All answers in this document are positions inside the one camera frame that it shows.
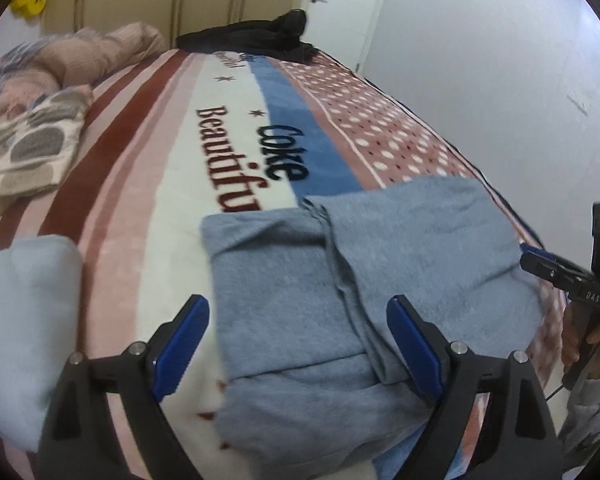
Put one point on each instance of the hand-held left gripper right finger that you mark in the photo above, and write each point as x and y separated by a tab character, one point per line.
415	345

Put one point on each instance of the person's right hand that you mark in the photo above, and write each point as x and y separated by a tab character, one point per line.
571	340

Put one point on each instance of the beige pillow with grey spots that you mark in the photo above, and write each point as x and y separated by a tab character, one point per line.
35	135

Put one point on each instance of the pink quilt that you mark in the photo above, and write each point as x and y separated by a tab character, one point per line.
90	55

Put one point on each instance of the person's right forearm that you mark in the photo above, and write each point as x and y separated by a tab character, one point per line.
595	410

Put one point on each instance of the light blue folded cloth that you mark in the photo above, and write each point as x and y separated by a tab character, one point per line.
20	320

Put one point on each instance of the grey-blue pants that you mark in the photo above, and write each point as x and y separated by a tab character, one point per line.
290	285

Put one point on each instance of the black clothes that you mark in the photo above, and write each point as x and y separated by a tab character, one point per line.
240	40

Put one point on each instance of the white door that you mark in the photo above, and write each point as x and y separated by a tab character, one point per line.
345	5

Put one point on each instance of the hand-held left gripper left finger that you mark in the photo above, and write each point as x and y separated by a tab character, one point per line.
180	345

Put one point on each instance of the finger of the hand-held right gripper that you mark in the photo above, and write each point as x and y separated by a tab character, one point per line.
555	272

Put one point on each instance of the printed striped dotted bed blanket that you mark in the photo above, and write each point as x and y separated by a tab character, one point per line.
180	160

